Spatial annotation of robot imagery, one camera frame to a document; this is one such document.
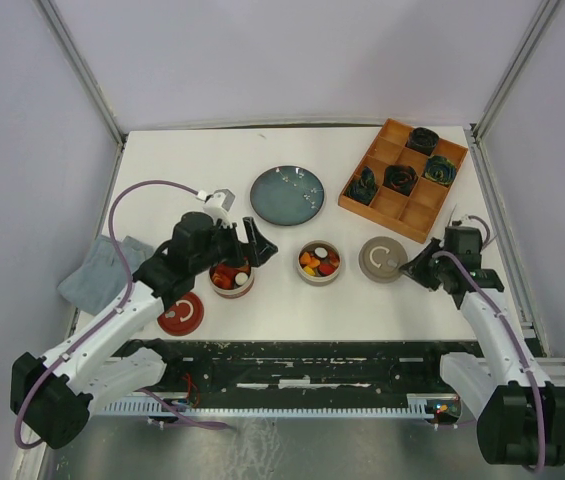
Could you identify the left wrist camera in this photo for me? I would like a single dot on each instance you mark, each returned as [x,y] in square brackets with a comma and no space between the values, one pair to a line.
[217,205]

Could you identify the red lunch box lid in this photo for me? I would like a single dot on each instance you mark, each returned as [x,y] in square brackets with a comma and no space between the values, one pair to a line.
[183,317]

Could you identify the dark rolled napkin top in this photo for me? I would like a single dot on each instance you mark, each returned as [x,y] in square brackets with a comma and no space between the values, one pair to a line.
[422,140]

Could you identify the beige lunch box bowl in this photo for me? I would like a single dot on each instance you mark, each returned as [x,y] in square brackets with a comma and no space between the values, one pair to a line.
[318,280]

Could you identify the orange black rolled napkin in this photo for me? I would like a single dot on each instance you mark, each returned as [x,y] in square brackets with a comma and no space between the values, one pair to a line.
[400,178]

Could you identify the right aluminium frame post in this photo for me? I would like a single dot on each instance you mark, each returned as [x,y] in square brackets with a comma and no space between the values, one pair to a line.
[529,42]

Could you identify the green rolled napkin right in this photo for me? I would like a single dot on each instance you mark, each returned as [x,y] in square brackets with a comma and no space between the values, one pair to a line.
[439,169]

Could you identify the small black white roll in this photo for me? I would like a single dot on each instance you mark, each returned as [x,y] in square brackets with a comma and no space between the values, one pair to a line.
[321,252]

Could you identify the left aluminium frame post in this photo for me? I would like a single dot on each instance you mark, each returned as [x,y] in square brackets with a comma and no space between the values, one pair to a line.
[61,32]

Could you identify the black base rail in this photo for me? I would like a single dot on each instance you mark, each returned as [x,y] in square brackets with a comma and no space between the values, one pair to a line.
[243,373]

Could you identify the red pepper piece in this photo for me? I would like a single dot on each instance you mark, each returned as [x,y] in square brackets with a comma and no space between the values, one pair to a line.
[223,278]

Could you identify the blue rolled napkin left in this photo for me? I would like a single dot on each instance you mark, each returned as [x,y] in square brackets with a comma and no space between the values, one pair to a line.
[363,187]

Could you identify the red black sushi piece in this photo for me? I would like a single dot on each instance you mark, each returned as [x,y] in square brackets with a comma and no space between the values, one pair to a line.
[326,270]

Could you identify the metal tongs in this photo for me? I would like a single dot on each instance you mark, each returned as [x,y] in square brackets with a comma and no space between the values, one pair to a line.
[489,234]

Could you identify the bacon piece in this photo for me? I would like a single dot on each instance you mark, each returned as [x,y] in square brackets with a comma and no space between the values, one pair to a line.
[334,259]

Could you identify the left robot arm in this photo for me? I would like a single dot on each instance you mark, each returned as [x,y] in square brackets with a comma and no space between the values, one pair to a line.
[56,394]

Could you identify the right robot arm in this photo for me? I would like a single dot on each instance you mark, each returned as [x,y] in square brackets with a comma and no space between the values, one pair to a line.
[520,411]

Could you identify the wooden compartment tray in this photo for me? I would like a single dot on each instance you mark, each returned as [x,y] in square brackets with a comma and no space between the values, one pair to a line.
[410,216]

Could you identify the aluminium frame post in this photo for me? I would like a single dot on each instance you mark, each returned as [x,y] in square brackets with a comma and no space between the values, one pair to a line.
[529,42]
[61,32]

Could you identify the beige lunch box lid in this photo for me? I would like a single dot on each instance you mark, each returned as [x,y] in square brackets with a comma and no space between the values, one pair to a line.
[381,258]

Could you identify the white rice ball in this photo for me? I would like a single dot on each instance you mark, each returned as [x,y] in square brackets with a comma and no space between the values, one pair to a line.
[241,278]

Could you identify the blue ceramic food plate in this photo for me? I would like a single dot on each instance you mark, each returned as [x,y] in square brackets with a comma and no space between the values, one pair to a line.
[287,195]

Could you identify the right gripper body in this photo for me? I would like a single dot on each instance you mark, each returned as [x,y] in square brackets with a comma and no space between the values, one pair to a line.
[439,264]

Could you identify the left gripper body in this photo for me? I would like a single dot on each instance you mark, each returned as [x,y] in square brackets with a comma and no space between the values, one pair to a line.
[225,246]

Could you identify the light blue cloth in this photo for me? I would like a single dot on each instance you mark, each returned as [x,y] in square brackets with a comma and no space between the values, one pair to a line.
[98,281]

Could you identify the red steel lunch bowl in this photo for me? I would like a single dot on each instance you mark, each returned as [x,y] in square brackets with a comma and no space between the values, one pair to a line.
[237,291]

